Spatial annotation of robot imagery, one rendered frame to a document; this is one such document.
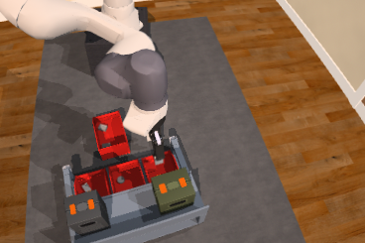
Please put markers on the olive green case with orange latches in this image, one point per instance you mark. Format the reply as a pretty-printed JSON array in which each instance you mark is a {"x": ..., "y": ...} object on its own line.
[{"x": 173, "y": 190}]

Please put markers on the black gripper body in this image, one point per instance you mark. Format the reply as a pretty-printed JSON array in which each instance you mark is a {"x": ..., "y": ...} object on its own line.
[{"x": 157, "y": 126}]

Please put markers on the white round disc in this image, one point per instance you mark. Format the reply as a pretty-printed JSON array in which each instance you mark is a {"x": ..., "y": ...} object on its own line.
[{"x": 120, "y": 179}]

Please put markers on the grey metal shelf frame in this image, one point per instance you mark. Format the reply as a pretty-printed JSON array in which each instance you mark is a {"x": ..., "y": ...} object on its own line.
[{"x": 136, "y": 208}]

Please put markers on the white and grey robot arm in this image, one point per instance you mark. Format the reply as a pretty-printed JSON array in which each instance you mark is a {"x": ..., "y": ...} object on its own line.
[{"x": 131, "y": 69}]

